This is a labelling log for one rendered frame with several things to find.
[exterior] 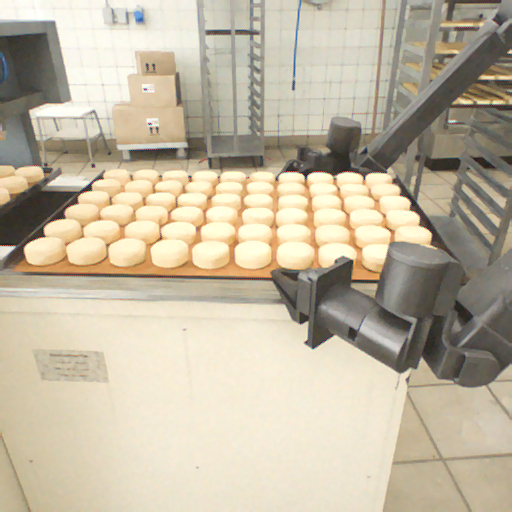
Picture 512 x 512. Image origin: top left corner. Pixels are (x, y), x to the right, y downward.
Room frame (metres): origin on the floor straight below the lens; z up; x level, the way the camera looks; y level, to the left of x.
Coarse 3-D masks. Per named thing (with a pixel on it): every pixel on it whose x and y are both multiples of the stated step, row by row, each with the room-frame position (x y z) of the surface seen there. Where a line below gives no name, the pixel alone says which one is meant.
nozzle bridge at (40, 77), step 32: (0, 32) 0.86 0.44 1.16; (32, 32) 0.97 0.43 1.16; (0, 64) 0.99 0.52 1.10; (32, 64) 1.03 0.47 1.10; (64, 64) 1.08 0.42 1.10; (0, 96) 0.96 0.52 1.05; (32, 96) 0.98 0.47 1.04; (64, 96) 1.05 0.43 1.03; (32, 128) 1.08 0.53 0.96; (0, 160) 1.05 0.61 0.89; (32, 160) 1.05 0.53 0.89
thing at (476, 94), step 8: (408, 88) 2.30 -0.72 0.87; (416, 88) 2.24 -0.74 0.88; (472, 88) 2.22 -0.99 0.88; (480, 88) 2.23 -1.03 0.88; (488, 88) 2.21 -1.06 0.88; (464, 96) 2.06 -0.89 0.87; (472, 96) 2.00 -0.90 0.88; (480, 96) 2.05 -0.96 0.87; (488, 96) 2.00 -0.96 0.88; (496, 96) 2.04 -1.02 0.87; (504, 96) 1.99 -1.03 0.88; (456, 104) 1.94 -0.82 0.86; (464, 104) 1.89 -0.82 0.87
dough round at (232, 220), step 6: (210, 210) 0.67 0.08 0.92; (216, 210) 0.67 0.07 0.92; (222, 210) 0.67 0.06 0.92; (228, 210) 0.67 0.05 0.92; (234, 210) 0.67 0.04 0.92; (210, 216) 0.65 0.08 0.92; (216, 216) 0.64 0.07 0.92; (222, 216) 0.64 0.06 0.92; (228, 216) 0.65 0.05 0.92; (234, 216) 0.65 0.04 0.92; (210, 222) 0.65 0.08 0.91; (222, 222) 0.64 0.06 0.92; (228, 222) 0.64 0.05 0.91; (234, 222) 0.65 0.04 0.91
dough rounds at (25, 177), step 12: (0, 168) 0.88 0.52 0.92; (12, 168) 0.89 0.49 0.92; (24, 168) 0.89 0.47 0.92; (36, 168) 0.89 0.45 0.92; (0, 180) 0.81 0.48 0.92; (12, 180) 0.81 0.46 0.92; (24, 180) 0.82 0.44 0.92; (36, 180) 0.86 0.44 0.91; (0, 192) 0.75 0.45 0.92; (12, 192) 0.79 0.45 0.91; (0, 204) 0.74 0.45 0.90
